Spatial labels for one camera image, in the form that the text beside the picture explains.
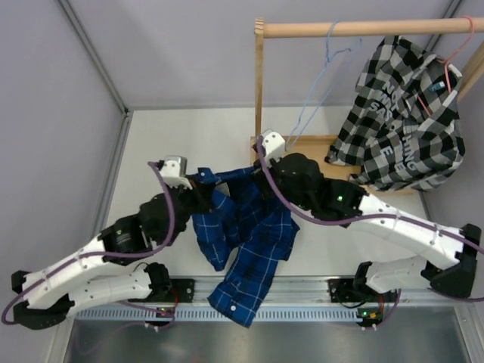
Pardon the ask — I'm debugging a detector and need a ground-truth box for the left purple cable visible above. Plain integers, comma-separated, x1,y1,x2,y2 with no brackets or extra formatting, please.
1,160,178,326

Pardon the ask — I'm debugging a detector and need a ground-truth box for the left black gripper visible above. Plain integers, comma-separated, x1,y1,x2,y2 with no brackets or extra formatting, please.
162,174,216,247

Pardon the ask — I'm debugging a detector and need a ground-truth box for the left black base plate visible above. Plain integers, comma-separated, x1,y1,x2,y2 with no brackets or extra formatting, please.
165,278,195,303

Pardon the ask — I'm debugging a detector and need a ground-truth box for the blue plaid shirt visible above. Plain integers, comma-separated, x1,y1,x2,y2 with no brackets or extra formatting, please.
192,167,299,327

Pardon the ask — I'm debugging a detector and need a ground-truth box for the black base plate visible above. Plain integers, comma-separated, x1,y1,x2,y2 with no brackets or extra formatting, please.
165,278,195,303
327,278,368,304

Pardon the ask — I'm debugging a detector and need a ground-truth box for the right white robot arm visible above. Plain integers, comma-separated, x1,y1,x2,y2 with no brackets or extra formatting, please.
254,154,483,302

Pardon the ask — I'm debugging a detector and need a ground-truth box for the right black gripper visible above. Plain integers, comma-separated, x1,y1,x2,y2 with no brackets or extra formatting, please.
251,151,314,212

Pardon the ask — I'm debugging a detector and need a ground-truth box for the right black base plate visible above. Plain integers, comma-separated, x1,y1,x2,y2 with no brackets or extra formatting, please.
327,278,368,304

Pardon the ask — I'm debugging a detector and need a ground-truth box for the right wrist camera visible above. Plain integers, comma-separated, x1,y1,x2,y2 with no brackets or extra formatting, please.
261,129,286,167

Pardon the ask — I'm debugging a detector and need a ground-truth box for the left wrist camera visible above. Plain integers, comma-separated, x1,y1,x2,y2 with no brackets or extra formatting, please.
158,156,192,189

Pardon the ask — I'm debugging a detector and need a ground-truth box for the black white checkered shirt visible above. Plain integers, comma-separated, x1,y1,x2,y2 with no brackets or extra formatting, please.
325,36,465,191

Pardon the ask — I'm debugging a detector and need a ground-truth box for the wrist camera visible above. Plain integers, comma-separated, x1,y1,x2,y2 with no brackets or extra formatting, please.
158,156,192,189
261,129,286,167

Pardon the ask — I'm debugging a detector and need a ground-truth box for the slotted grey cable duct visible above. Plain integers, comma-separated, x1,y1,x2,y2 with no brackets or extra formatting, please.
76,304,362,322

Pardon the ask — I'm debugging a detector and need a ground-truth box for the pink wire hanger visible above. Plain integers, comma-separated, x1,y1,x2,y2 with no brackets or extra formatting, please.
416,16,476,118

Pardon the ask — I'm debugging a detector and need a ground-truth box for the grey corner frame post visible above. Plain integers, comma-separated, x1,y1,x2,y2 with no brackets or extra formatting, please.
55,0,129,116

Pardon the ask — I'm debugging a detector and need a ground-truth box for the blue wire hanger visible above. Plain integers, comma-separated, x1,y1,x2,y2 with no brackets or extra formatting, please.
285,20,363,151

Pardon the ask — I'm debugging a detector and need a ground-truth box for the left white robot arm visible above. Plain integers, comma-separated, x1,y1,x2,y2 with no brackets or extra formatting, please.
11,181,215,330

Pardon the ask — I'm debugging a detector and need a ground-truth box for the aluminium mounting rail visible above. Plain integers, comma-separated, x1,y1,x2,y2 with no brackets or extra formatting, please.
185,276,459,306

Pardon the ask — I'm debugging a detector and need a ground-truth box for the wooden clothes rack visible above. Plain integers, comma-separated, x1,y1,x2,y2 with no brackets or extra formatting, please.
254,17,483,179

